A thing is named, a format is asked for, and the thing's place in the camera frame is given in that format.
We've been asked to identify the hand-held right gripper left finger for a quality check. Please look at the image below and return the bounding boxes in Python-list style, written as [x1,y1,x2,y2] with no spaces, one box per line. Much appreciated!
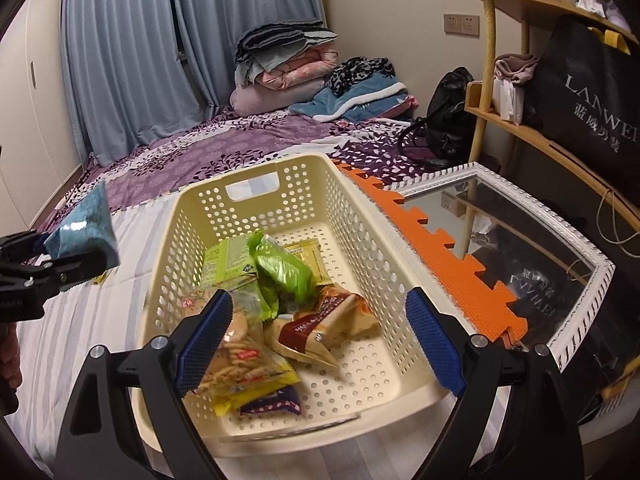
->
[52,289,236,480]

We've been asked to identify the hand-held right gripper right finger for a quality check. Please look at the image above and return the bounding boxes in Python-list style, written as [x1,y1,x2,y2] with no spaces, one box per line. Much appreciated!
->
[405,287,586,480]

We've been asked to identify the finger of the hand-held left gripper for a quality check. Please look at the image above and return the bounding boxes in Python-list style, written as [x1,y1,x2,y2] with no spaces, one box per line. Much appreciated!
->
[29,250,109,295]
[0,230,48,264]

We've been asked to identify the clear cracker packet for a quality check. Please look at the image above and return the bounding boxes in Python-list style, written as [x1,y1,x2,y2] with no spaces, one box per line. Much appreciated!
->
[181,287,301,418]

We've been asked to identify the light blue snack packet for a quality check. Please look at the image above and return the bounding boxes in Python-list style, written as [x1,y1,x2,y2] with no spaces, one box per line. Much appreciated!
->
[42,182,121,273]

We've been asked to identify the small green snack packet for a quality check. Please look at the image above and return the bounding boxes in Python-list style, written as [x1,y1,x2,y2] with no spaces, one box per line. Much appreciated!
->
[201,236,261,291]

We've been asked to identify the dark blue snack packet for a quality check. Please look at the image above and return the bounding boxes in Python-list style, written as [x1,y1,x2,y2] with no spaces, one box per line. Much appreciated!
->
[239,385,306,417]

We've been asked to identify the long green snack packet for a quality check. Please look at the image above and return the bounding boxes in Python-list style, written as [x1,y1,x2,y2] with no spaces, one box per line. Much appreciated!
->
[248,229,317,322]

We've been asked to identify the beige and brown snack packet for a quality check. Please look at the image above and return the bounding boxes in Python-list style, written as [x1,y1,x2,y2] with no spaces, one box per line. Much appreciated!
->
[265,282,383,371]

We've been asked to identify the cream perforated plastic basket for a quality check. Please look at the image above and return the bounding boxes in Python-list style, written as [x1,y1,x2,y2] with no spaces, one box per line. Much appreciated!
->
[131,152,478,458]

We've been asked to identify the person's left hand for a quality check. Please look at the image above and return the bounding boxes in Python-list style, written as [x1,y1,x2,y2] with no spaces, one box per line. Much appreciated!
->
[0,322,22,395]

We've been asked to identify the orange foam mat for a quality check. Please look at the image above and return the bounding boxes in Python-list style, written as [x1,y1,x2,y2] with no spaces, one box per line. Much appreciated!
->
[330,159,529,349]

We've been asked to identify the white framed mirror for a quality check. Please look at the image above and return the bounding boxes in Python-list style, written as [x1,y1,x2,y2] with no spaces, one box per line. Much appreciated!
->
[400,161,616,387]

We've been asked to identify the white wardrobe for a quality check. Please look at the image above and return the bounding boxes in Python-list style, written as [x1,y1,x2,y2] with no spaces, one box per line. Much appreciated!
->
[0,0,84,231]

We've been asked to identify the purple floral bedsheet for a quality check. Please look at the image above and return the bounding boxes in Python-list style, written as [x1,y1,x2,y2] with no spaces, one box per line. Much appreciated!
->
[37,105,481,232]

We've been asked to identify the black handbag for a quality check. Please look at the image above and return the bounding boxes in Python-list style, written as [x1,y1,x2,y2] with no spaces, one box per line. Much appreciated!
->
[400,66,482,169]

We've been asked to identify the white plastic bag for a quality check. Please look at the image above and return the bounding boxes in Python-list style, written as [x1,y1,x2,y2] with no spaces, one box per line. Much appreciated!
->
[492,77,524,124]

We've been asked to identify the blue fleece garment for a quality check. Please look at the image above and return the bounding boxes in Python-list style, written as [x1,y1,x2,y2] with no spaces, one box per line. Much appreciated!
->
[289,76,417,124]

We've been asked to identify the leopard print cloth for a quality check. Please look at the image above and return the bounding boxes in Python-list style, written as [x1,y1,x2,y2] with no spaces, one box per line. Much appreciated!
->
[325,57,394,99]

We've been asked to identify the light grey folded blanket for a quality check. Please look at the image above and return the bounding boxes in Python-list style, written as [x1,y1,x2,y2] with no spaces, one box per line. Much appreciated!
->
[235,42,312,87]

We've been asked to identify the black shopping bag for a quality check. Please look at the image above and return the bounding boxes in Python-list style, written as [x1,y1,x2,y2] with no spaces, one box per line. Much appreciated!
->
[529,14,640,192]

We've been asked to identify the pink cloth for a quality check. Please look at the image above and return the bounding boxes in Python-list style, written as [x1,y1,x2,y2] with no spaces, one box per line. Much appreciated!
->
[494,52,542,87]

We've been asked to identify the pink folded quilt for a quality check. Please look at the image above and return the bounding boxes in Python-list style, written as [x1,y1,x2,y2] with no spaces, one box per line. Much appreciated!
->
[257,45,342,92]

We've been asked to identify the dark grey folded blanket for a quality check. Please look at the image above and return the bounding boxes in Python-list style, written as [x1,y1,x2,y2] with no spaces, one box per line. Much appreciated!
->
[235,19,339,64]

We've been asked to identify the wooden shelf rack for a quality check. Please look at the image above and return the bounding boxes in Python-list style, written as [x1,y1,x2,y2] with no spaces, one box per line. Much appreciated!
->
[462,0,640,261]

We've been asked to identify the white folded cloths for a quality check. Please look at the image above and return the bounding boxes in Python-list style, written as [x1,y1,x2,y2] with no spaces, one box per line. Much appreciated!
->
[544,0,632,32]

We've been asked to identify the beige wall socket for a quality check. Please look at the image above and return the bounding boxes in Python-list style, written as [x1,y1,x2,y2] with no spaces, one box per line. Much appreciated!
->
[443,14,480,36]

